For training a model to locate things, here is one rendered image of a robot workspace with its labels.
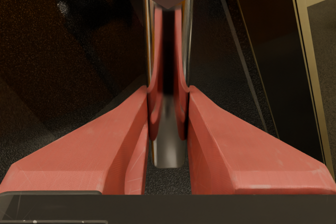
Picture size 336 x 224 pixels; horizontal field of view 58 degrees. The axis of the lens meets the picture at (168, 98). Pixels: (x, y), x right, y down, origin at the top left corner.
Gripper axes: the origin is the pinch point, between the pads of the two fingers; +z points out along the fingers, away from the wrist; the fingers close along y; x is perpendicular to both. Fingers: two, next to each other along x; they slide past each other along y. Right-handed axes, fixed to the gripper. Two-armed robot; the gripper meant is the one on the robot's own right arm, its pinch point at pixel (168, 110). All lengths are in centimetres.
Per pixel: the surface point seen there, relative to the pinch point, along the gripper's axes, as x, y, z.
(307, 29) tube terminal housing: -1.2, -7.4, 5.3
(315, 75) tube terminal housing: 1.7, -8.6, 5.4
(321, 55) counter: 13.1, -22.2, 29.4
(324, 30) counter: 11.8, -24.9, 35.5
